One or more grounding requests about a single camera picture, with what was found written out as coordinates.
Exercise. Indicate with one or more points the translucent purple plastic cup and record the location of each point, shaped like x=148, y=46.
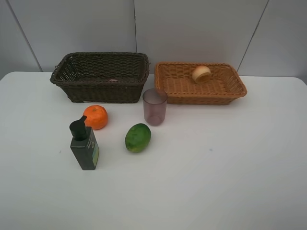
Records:
x=154, y=106

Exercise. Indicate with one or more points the brown bread bun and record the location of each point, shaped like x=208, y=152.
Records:
x=201, y=74

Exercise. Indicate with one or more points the dark green pump bottle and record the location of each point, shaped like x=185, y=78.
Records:
x=84, y=145

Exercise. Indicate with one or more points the green mango fruit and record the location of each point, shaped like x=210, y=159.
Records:
x=137, y=138

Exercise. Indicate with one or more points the orange mandarin fruit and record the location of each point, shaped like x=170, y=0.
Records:
x=96, y=117

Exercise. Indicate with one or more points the dark brown wicker basket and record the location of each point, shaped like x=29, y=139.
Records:
x=84, y=76

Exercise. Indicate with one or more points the tan wicker basket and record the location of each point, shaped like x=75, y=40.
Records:
x=175, y=79

